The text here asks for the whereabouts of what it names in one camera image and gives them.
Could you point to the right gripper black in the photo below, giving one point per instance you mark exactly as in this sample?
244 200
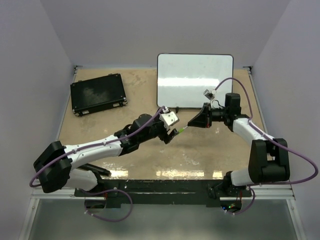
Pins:
203 119

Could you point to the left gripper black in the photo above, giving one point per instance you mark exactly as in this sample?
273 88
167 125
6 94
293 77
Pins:
164 131

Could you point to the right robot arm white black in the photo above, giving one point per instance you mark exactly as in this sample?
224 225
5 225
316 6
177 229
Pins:
268 163

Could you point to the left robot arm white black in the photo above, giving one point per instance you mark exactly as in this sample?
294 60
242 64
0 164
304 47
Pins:
70 165

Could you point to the black white eraser tool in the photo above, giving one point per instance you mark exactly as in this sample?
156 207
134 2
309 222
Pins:
101 171

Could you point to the black flat case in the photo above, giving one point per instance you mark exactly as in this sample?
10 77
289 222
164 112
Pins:
97 94

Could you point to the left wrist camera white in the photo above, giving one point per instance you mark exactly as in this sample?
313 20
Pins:
169 119

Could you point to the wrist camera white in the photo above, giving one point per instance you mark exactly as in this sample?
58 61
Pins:
169 119
210 95

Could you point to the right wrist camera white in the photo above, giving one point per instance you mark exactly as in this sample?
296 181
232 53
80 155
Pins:
210 95

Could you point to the white whiteboard with dark frame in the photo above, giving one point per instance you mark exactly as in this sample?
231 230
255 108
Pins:
183 78

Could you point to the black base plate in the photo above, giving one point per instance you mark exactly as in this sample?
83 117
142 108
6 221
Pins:
163 192

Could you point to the aluminium front rail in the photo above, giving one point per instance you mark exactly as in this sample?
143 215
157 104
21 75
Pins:
265 192

